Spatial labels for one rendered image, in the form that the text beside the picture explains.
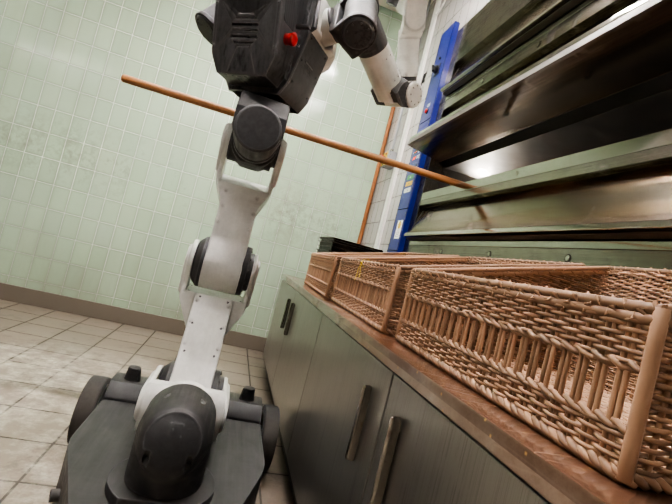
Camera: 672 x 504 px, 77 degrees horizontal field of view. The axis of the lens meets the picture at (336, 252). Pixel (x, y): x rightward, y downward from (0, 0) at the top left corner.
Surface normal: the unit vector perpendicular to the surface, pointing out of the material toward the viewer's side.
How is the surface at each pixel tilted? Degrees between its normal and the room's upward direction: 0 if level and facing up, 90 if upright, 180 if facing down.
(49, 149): 90
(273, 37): 105
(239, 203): 84
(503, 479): 90
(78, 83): 90
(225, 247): 70
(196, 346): 64
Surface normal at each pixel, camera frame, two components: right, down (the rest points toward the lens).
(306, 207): 0.22, 0.03
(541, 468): -0.94, -0.25
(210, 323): 0.31, -0.40
